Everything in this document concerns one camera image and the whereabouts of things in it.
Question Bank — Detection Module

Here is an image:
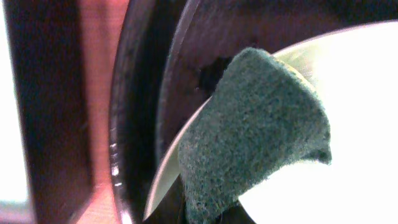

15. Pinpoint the green yellow sponge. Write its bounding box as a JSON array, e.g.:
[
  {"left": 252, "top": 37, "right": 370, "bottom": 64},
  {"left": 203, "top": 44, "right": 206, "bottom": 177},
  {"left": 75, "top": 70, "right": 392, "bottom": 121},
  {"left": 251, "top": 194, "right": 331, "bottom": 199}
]
[{"left": 178, "top": 47, "right": 332, "bottom": 223}]

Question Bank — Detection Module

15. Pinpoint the round black tray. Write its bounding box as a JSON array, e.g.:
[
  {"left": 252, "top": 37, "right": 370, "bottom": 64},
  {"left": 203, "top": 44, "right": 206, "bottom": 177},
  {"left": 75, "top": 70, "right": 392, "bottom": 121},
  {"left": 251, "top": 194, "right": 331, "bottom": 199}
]
[{"left": 109, "top": 0, "right": 397, "bottom": 223}]

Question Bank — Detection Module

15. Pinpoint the rectangular black soapy water tray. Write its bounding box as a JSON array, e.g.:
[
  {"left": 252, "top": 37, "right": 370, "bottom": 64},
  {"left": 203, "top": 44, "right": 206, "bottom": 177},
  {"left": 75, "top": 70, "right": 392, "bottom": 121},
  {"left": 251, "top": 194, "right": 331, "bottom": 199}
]
[{"left": 4, "top": 0, "right": 93, "bottom": 224}]

